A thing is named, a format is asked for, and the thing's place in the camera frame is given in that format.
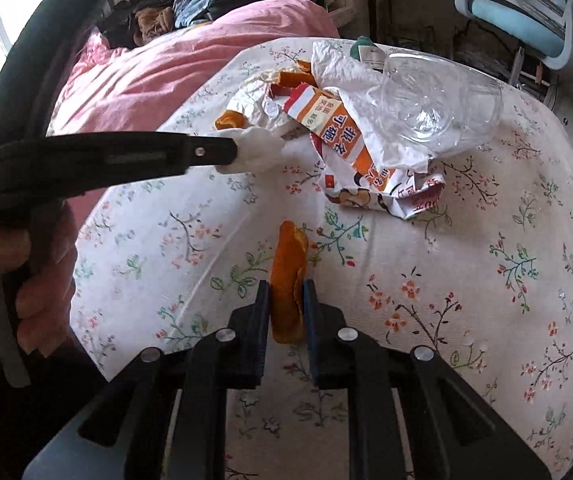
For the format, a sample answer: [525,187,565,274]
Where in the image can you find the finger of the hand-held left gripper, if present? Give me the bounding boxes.
[0,131,238,207]

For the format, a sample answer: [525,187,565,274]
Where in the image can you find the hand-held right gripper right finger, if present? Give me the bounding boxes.
[303,279,552,480]

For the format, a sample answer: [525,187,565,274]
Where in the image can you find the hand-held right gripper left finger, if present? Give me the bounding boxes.
[21,280,272,480]

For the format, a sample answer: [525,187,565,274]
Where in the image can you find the orange peel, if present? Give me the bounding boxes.
[270,59,317,100]
[269,220,312,345]
[215,109,247,132]

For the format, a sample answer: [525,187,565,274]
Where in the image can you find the white tissue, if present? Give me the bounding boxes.
[214,125,287,175]

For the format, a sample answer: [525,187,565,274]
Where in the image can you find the person's left hand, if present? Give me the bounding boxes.
[0,209,78,361]

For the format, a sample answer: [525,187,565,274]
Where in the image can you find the window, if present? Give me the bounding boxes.
[0,0,70,131]

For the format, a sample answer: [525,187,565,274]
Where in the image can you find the pink blanket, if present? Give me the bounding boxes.
[49,0,340,241]

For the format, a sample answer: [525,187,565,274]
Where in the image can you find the black jacket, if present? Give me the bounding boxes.
[101,0,197,51]

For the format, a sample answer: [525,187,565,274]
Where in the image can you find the brown garment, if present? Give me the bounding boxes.
[134,7,174,43]

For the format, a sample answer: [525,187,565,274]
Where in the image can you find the blue denim garment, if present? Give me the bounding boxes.
[174,0,227,28]

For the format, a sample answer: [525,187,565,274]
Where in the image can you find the orange white snack packet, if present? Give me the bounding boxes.
[282,84,447,221]

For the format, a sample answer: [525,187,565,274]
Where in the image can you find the green plush toy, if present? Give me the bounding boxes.
[349,35,387,68]

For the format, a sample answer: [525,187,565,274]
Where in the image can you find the clear plastic bottle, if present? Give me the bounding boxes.
[379,52,505,143]

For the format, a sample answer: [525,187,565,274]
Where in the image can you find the grey blue office chair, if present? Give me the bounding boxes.
[454,0,573,81]

